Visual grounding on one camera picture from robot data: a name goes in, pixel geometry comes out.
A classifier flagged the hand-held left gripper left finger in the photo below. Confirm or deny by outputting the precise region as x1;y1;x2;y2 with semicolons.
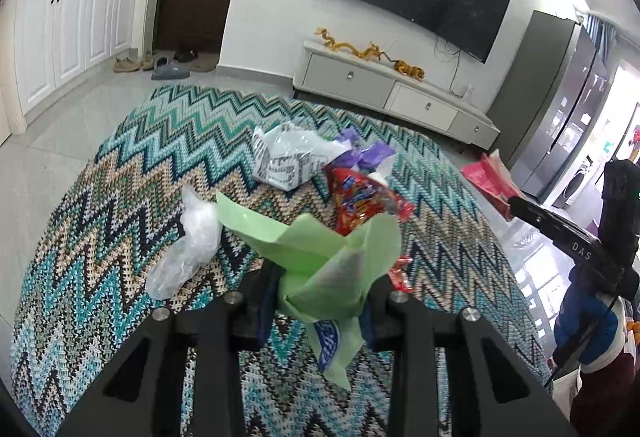
57;266;286;437

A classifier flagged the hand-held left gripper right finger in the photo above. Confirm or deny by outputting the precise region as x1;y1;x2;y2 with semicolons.
361;274;578;437

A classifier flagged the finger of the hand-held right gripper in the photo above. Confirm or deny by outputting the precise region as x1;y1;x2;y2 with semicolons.
507;196;608;268

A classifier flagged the small red candy wrapper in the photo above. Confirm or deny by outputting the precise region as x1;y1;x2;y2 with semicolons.
389;255;414;293

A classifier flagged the green paper sheet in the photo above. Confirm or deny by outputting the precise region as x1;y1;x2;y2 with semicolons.
216;191;402;390

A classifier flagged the red and pink packet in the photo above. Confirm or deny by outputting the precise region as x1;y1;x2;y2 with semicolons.
461;149;526;221

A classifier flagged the clear plastic bag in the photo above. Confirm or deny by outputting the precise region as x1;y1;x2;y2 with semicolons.
145;184;224;302

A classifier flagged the red snack packet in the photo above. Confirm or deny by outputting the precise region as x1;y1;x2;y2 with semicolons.
325;165;417;236

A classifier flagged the white printed plastic bag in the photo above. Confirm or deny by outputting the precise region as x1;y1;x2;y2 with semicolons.
251;122;353;192

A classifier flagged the purple wrapper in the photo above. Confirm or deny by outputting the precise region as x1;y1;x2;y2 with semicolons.
334;127;362;162
352;142;397;174

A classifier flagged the person's right forearm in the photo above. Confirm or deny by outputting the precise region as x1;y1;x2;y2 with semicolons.
552;267;621;365

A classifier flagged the washing machine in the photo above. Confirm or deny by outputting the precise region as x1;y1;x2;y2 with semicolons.
560;154;603;210

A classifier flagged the grey refrigerator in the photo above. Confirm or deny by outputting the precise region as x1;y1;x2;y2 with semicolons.
500;9;612;198

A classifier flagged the maroon cloth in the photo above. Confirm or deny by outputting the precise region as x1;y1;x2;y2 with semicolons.
570;352;640;437

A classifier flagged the blue striped curtain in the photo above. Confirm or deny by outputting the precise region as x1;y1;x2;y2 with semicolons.
582;12;618;58

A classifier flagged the zigzag patterned cloth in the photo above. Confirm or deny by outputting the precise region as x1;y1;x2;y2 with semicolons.
10;84;553;437

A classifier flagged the golden tiger figurine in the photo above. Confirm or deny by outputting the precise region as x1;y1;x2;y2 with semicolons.
392;59;426;82

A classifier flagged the white television cabinet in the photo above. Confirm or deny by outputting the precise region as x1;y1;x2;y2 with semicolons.
292;39;502;150

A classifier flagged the grey slipper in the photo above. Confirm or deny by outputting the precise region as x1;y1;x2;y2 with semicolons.
151;58;191;81

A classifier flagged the golden dragon figurine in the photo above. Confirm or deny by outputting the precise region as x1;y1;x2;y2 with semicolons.
315;28;362;56
352;41;396;64

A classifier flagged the white lower cabinet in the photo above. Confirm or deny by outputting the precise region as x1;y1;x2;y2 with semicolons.
12;0;141;135

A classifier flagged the television cable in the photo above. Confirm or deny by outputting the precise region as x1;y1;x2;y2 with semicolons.
432;34;471;95

